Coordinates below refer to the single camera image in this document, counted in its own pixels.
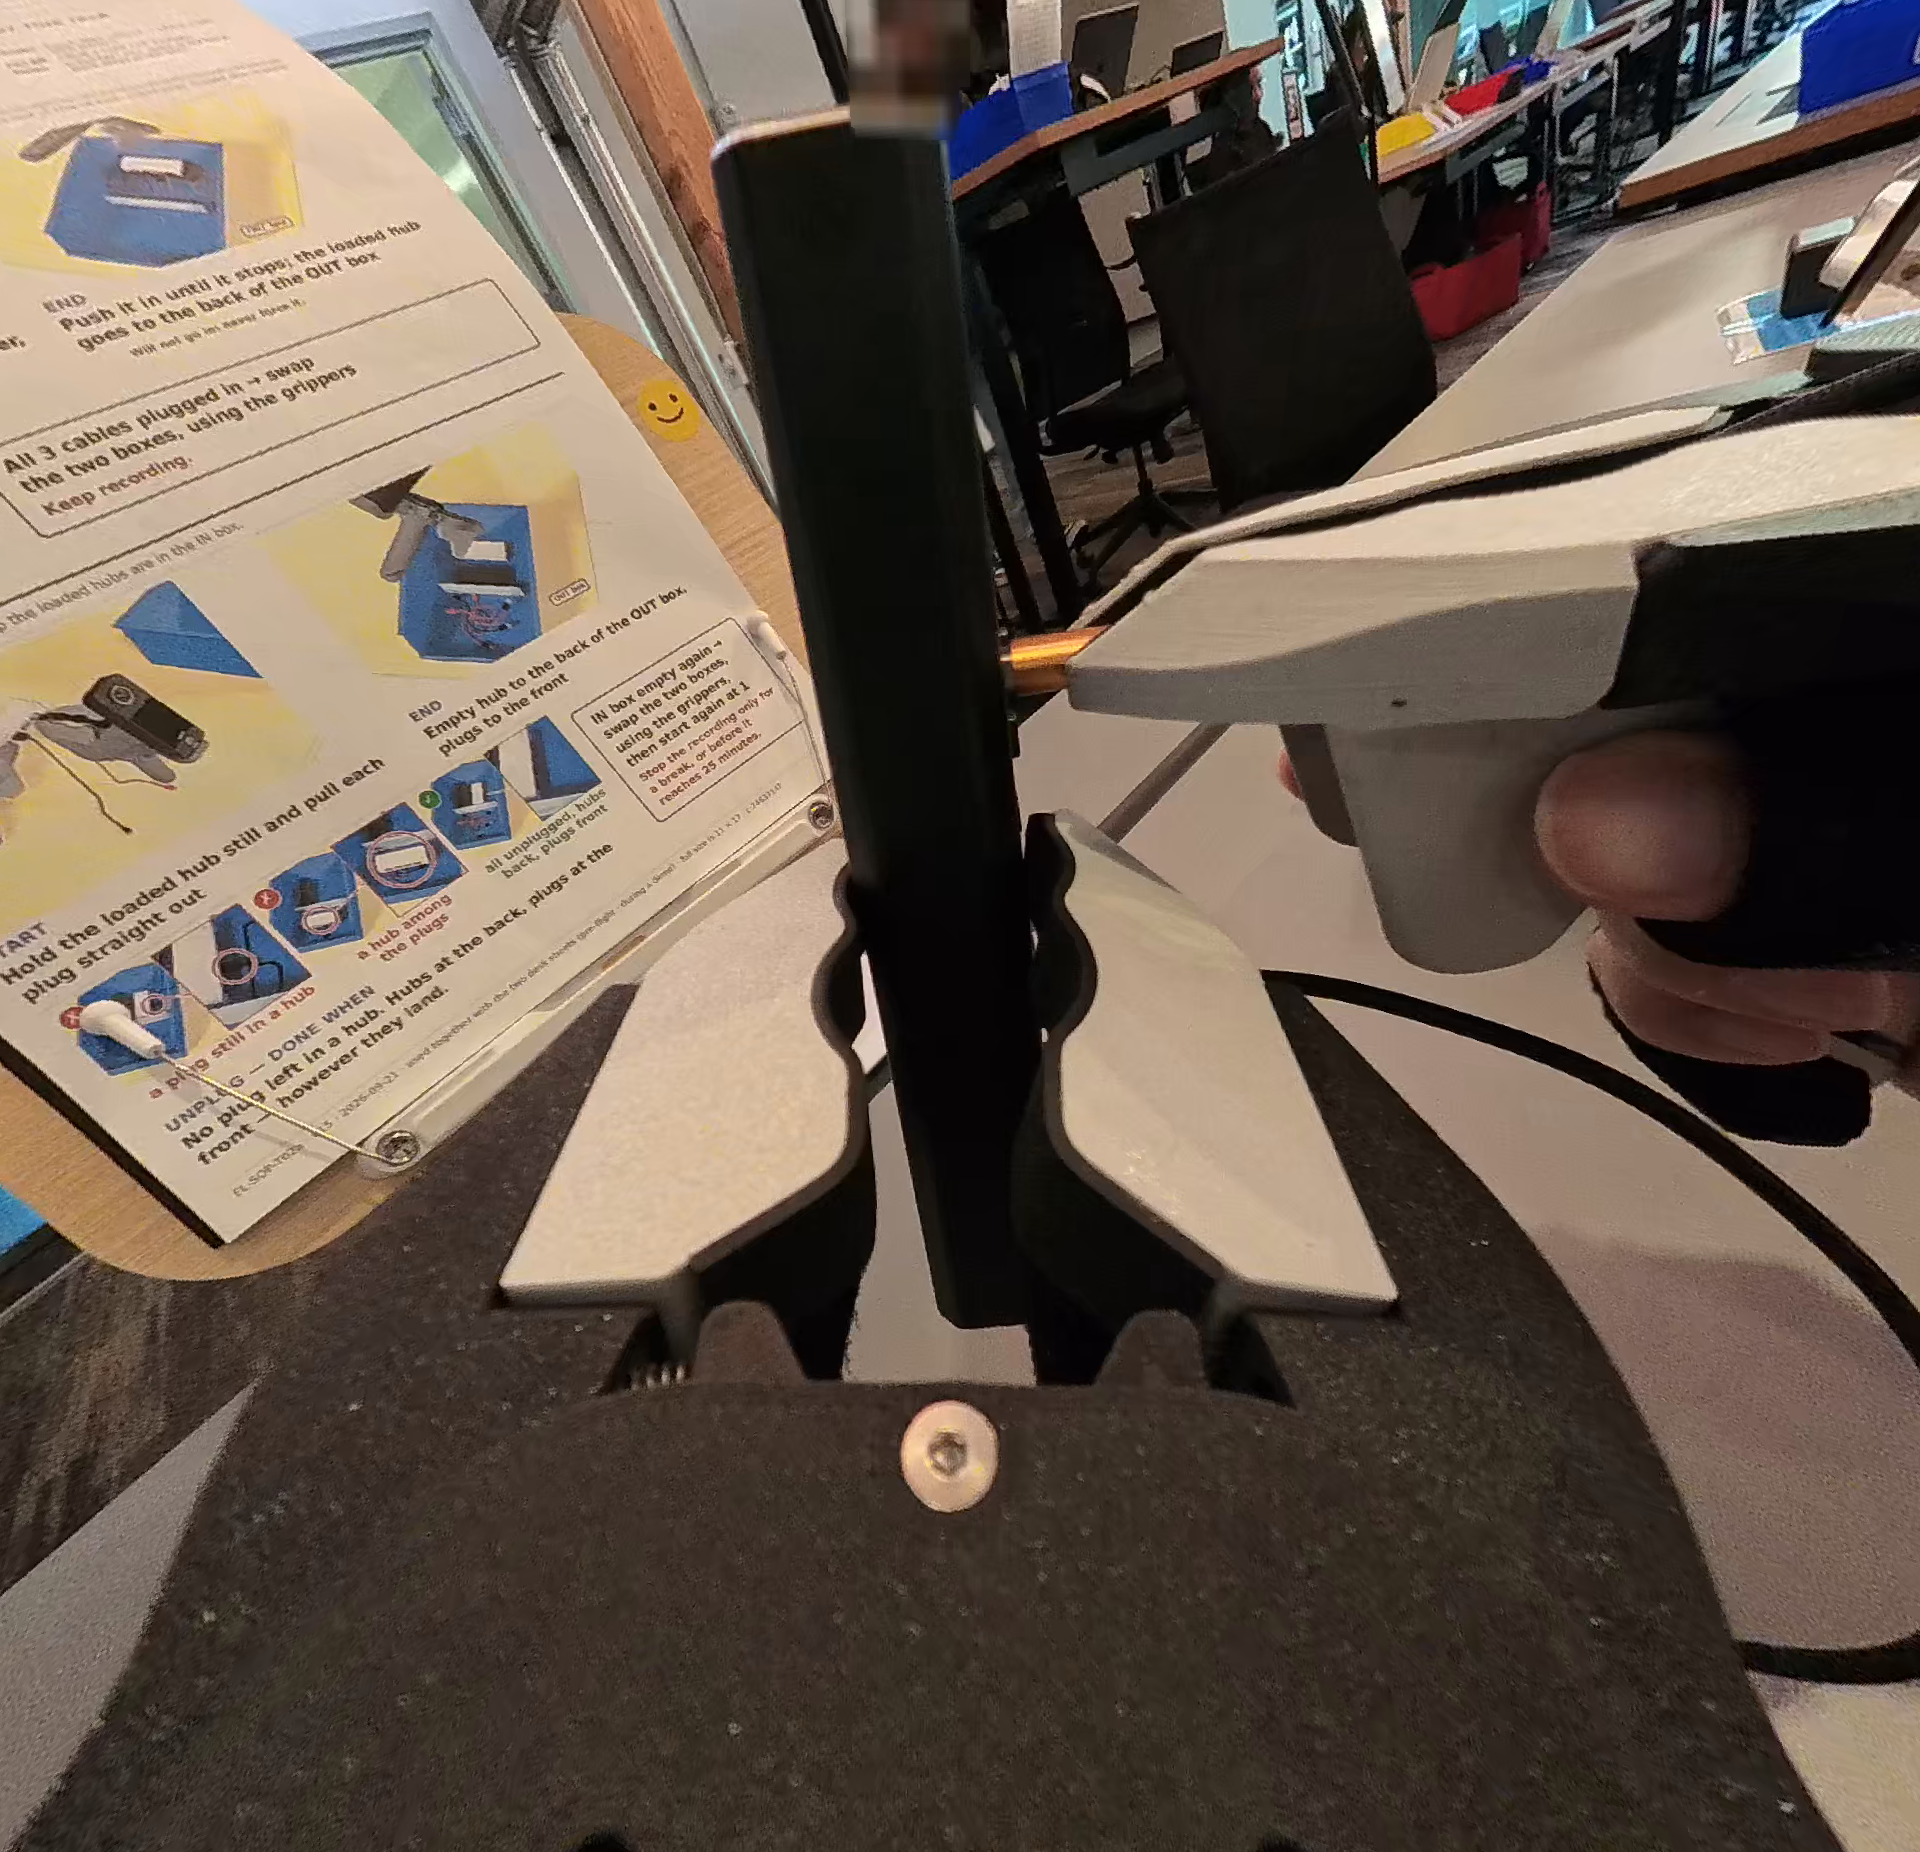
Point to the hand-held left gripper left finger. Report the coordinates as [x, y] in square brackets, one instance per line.
[705, 1104]

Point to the white ribbed box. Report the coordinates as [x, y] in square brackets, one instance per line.
[1053, 29]

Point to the printed instruction sheet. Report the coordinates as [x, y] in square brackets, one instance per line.
[376, 533]

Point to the yellow smiley sticker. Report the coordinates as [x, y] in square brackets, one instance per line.
[670, 410]

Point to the wooden desk black legs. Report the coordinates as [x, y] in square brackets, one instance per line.
[1139, 98]

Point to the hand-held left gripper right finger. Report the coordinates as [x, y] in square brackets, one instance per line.
[1199, 1104]

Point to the red storage bin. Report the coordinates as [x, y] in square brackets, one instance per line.
[1467, 290]

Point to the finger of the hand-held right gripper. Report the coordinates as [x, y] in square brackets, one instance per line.
[1349, 637]
[1545, 442]

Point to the wooden sheet holder board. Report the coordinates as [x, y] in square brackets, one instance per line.
[705, 504]

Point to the person's right hand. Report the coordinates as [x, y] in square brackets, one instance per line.
[1643, 831]

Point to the blue storage bin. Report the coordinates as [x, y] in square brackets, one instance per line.
[1007, 119]
[1867, 52]

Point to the black tall-back office chair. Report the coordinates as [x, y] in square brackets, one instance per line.
[1289, 322]

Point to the black usb hub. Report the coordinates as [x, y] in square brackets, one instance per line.
[868, 533]

